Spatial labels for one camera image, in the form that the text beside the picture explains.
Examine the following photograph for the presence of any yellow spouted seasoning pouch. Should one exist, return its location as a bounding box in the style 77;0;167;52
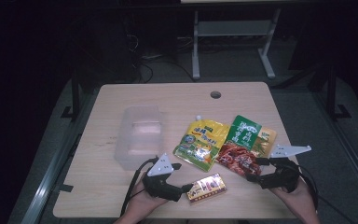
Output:
172;115;231;173

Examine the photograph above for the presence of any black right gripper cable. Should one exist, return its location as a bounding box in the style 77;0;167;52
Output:
297;164;357;224

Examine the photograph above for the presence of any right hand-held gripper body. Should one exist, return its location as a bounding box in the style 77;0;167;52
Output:
258;144;312;193

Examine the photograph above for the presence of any clear plastic container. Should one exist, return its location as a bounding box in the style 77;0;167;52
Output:
114;105;165;172

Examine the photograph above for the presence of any small gold red packet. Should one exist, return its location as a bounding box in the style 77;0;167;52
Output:
186;173;227;205

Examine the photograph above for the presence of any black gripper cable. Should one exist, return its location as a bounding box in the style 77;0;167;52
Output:
297;164;357;224
119;156;160;217

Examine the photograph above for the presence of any green and red food packet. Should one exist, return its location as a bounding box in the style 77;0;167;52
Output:
215;114;278;179

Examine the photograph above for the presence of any black metal stand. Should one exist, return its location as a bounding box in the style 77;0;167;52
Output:
60;68;82;122
324;64;352;121

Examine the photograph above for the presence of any black table bracket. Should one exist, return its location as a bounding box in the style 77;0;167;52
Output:
53;183;75;193

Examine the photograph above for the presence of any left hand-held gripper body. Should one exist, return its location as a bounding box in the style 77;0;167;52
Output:
142;152;184;203

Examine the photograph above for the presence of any black floor cable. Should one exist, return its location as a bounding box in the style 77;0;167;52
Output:
131;34;198;84

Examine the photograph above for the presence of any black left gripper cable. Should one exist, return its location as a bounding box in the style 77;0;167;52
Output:
119;156;160;217

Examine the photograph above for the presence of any person's right hand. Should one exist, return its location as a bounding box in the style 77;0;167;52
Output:
269;179;320;219

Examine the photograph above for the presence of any person's left hand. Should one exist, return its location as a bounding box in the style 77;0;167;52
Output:
125;175;170;220

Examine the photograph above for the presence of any metal frame rail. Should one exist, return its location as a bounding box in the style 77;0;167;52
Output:
21;88;102;224
310;91;358;202

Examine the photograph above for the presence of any white metal stand frame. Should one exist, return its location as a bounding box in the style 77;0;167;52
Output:
191;7;282;80

